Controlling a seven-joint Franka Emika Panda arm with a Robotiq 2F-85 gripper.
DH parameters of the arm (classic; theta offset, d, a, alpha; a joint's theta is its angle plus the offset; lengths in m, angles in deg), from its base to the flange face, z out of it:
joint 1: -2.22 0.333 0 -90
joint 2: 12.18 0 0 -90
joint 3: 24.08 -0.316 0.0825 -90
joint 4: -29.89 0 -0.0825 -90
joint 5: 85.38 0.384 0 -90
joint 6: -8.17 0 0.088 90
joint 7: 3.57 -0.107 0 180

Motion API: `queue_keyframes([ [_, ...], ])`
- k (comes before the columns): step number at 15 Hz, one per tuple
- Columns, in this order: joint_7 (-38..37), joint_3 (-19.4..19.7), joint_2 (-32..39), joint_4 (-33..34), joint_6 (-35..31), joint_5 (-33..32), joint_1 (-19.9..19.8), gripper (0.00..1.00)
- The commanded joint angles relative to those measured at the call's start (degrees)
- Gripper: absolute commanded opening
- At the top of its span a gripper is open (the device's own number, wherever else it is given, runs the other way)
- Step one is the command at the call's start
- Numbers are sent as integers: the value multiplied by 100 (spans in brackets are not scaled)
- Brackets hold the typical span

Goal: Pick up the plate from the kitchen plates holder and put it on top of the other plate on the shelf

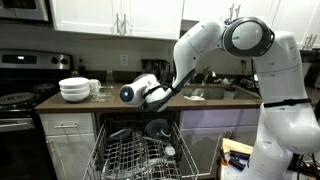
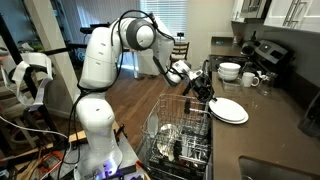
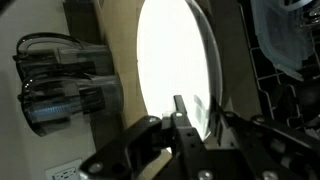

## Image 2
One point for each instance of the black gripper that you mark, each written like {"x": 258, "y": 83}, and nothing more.
{"x": 202, "y": 86}

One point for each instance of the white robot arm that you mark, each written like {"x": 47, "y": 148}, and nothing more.
{"x": 100, "y": 56}

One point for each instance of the clear glass food container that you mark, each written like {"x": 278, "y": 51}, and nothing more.
{"x": 231, "y": 86}

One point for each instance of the white stacked bowl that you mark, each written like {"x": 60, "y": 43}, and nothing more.
{"x": 227, "y": 78}
{"x": 228, "y": 73}
{"x": 230, "y": 66}

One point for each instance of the white mug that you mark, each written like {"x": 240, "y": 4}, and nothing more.
{"x": 248, "y": 79}

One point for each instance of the wooden chair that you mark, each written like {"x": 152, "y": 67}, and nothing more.
{"x": 180, "y": 51}

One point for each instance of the clear glass jar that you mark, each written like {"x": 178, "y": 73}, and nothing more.
{"x": 265, "y": 85}

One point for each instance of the dark round pot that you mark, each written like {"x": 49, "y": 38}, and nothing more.
{"x": 247, "y": 49}

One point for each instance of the dark bottle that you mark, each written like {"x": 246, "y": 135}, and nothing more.
{"x": 254, "y": 36}

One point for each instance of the black steel stove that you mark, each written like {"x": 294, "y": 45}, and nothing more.
{"x": 270, "y": 51}

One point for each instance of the white window blinds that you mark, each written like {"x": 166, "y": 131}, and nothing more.
{"x": 163, "y": 16}

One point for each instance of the white narrow cabinet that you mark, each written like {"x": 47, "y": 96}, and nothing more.
{"x": 236, "y": 10}

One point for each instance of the black clamp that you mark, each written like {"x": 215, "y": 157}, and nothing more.
{"x": 118, "y": 130}

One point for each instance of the steel microwave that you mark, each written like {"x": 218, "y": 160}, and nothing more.
{"x": 253, "y": 8}

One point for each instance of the white cabinet door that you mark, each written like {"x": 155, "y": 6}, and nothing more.
{"x": 310, "y": 15}
{"x": 276, "y": 11}

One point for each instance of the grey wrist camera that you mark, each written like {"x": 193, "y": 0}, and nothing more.
{"x": 197, "y": 74}

